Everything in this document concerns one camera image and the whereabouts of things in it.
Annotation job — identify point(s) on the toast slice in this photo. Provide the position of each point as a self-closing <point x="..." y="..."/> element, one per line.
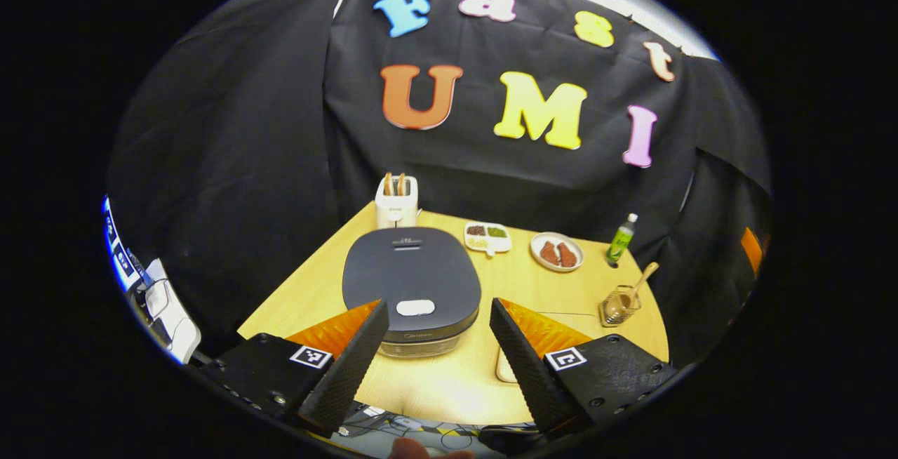
<point x="402" y="184"/>
<point x="387" y="184"/>

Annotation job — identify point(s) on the wooden spoon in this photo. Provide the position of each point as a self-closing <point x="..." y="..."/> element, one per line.
<point x="635" y="287"/>

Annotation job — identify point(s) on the dark grey rice cooker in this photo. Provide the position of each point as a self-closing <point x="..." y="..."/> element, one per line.
<point x="410" y="269"/>

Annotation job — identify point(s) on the brown meat piece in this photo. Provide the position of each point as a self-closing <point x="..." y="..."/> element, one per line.
<point x="567" y="255"/>
<point x="549" y="253"/>

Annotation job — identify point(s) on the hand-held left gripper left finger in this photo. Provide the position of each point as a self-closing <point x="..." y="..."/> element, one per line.
<point x="351" y="371"/>

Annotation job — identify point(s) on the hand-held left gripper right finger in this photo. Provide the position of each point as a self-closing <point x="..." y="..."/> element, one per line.
<point x="530" y="373"/>

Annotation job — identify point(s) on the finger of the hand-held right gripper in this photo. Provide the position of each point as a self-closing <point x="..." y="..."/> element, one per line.
<point x="752" y="250"/>

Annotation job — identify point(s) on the white divided dish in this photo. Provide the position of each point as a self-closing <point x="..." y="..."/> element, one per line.
<point x="487" y="243"/>

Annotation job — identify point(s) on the clear rice tray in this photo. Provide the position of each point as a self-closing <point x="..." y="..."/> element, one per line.
<point x="505" y="368"/>

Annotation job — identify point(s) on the computer monitor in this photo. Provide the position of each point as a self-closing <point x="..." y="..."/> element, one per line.
<point x="119" y="248"/>

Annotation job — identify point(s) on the black backdrop cloth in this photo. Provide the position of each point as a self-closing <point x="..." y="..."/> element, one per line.
<point x="238" y="136"/>

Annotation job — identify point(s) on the white device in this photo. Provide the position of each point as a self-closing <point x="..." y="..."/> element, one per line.
<point x="172" y="311"/>

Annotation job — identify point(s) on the white round plate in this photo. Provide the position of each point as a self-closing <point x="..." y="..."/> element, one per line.
<point x="558" y="236"/>

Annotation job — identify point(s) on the green drink bottle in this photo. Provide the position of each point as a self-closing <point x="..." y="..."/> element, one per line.
<point x="621" y="241"/>

